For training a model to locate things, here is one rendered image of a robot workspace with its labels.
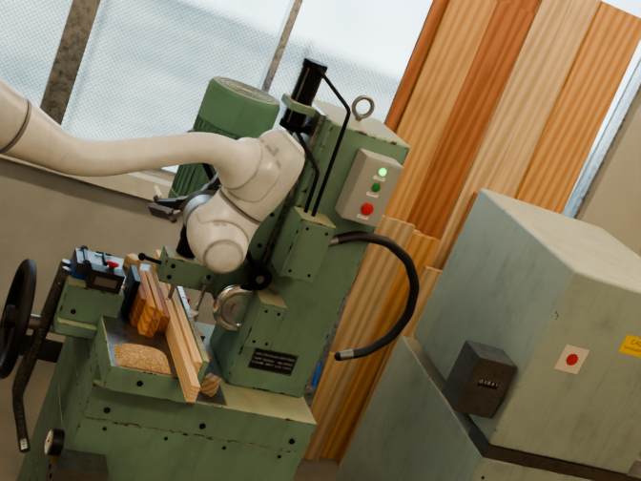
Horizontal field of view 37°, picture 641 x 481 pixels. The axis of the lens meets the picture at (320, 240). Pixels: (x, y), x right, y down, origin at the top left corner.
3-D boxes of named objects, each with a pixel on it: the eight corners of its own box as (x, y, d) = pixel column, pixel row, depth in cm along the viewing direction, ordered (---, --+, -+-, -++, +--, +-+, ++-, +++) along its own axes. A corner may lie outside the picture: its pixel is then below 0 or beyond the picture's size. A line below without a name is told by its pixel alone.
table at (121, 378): (47, 261, 255) (52, 241, 253) (155, 285, 267) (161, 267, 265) (58, 382, 202) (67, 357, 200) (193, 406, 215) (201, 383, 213)
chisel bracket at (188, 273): (152, 274, 236) (163, 244, 234) (204, 286, 242) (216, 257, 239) (156, 287, 230) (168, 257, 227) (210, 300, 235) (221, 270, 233)
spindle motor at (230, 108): (161, 187, 233) (204, 68, 224) (228, 205, 240) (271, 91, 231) (173, 214, 218) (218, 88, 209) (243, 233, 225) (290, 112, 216)
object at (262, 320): (235, 327, 232) (252, 284, 229) (261, 333, 235) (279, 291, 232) (243, 346, 224) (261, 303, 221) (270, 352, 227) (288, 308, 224)
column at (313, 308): (207, 340, 258) (304, 94, 237) (280, 355, 267) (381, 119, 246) (224, 385, 238) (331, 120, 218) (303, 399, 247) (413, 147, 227)
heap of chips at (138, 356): (113, 345, 213) (116, 334, 213) (165, 355, 219) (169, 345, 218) (116, 364, 206) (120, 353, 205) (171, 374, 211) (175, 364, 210)
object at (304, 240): (270, 261, 228) (293, 205, 223) (303, 269, 231) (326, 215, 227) (279, 276, 220) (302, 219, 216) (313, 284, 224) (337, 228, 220)
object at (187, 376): (150, 285, 251) (155, 272, 250) (157, 287, 252) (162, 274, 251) (185, 401, 203) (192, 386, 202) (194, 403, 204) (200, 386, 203)
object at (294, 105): (273, 119, 229) (299, 52, 224) (301, 128, 233) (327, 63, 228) (281, 129, 222) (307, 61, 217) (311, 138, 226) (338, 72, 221)
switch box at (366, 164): (333, 208, 227) (359, 147, 222) (369, 219, 231) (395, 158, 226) (341, 218, 222) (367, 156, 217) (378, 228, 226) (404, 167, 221)
